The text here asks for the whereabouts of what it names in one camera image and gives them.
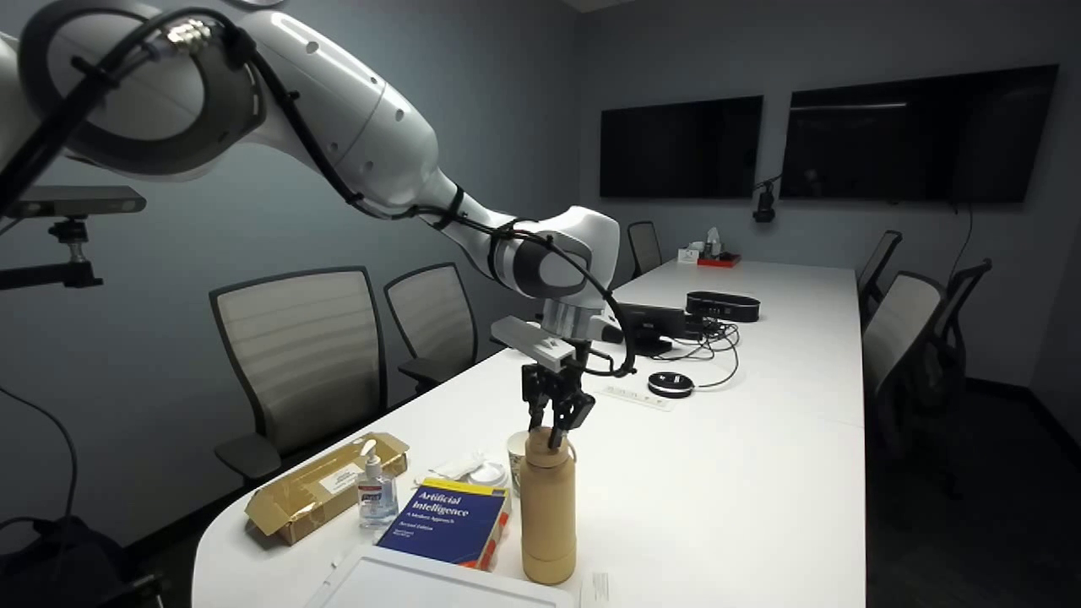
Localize blue book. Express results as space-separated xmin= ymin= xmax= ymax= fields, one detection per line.
xmin=379 ymin=479 xmax=511 ymax=572

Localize right wall monitor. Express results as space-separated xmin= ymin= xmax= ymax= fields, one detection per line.
xmin=780 ymin=64 xmax=1058 ymax=206

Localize red tray with items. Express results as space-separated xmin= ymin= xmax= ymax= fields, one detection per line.
xmin=676 ymin=225 xmax=741 ymax=268

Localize black cable box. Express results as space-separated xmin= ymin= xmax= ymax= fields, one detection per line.
xmin=601 ymin=305 xmax=720 ymax=359

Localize white plastic lid board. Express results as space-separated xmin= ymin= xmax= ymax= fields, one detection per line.
xmin=302 ymin=547 xmax=576 ymax=608

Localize clear hand sanitizer bottle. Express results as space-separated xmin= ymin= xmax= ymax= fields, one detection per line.
xmin=358 ymin=439 xmax=399 ymax=529

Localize grey office chair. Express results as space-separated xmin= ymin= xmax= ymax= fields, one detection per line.
xmin=210 ymin=268 xmax=387 ymax=482
xmin=385 ymin=262 xmax=477 ymax=389

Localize left wall monitor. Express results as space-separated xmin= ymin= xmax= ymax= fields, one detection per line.
xmin=596 ymin=97 xmax=762 ymax=199

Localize near grey office chair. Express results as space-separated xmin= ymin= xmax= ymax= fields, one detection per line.
xmin=210 ymin=268 xmax=387 ymax=482

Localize right far office chair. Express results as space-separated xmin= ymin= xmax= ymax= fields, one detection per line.
xmin=859 ymin=231 xmax=900 ymax=320

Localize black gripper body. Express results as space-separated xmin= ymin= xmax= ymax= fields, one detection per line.
xmin=521 ymin=351 xmax=584 ymax=411

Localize round black puck device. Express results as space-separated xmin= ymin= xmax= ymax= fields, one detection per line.
xmin=649 ymin=373 xmax=697 ymax=397

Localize black conference speaker bar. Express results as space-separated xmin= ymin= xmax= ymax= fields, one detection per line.
xmin=686 ymin=289 xmax=760 ymax=320

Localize small white round container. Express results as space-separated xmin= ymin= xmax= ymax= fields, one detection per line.
xmin=468 ymin=463 xmax=507 ymax=491

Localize beige bottle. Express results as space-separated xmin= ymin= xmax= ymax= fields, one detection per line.
xmin=521 ymin=430 xmax=576 ymax=584

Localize wall monitor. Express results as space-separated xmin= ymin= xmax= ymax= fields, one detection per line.
xmin=780 ymin=64 xmax=1058 ymax=206
xmin=596 ymin=97 xmax=762 ymax=199

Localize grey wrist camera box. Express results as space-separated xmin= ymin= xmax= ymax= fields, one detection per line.
xmin=491 ymin=316 xmax=575 ymax=373

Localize far left office chair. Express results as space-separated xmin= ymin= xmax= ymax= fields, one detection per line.
xmin=629 ymin=219 xmax=662 ymax=275

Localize right near office chair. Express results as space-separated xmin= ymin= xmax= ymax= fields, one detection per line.
xmin=860 ymin=261 xmax=991 ymax=452

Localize white cable on table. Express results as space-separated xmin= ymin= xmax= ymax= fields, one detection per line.
xmin=654 ymin=320 xmax=747 ymax=392

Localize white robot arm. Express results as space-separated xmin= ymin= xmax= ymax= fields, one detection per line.
xmin=0 ymin=0 xmax=622 ymax=443

